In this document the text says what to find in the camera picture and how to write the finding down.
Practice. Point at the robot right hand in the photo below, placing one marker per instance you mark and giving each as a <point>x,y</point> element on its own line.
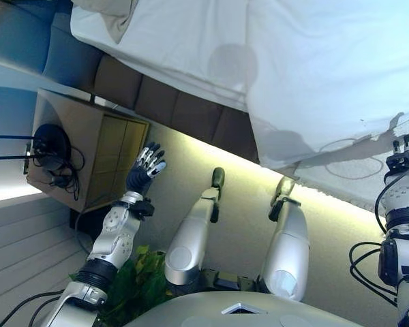
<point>405,153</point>

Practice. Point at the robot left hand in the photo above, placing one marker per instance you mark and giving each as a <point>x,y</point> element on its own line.
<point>141,177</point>

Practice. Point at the white duvet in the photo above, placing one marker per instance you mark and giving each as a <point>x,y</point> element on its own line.
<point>327,68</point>

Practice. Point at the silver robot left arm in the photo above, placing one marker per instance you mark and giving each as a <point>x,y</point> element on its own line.
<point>112,238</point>

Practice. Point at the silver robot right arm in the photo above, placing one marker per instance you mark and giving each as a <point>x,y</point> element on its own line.
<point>404,204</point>

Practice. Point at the wooden nightstand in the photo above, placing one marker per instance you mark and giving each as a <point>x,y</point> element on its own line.
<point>99,153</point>

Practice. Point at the silver robot left leg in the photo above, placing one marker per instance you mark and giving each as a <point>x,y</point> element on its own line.
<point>187,245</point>

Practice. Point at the silver robot leg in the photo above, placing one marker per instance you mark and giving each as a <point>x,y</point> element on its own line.
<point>288,252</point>
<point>187,245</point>

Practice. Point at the green leafy plant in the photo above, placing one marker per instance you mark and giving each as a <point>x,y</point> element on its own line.
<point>136,286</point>

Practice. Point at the white fitted sheet mattress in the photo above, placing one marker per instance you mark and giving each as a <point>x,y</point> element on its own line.
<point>177,44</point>

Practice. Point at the silver robot right leg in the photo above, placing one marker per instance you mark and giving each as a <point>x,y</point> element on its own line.
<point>288,252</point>

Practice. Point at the large beige pillow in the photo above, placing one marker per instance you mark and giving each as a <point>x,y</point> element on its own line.
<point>105,17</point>

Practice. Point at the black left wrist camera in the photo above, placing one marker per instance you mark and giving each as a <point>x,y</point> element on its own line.
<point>144,208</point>

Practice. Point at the brown tufted bed frame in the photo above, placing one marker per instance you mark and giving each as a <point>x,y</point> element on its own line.
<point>122,81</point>

